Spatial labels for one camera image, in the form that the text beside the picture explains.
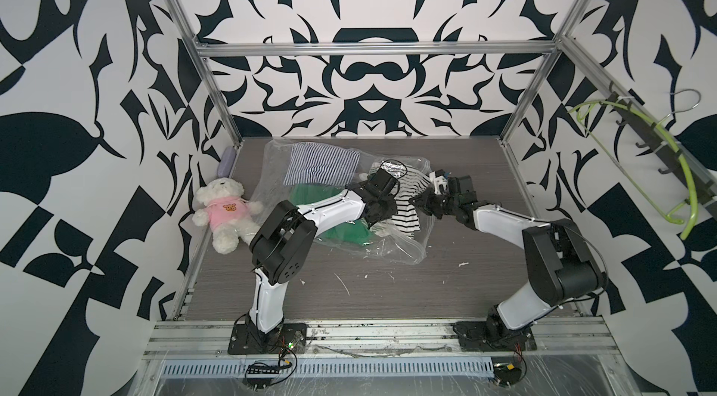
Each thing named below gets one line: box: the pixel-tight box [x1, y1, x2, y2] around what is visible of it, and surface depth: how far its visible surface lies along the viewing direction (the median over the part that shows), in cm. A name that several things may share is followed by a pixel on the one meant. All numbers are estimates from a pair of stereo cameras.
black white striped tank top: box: [391, 167, 431, 239], surface depth 94 cm
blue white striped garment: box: [282, 141, 361, 186], surface depth 104 cm
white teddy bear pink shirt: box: [192, 177, 265, 255], surface depth 91 cm
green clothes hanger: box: [567, 99, 700, 241], surface depth 57 cm
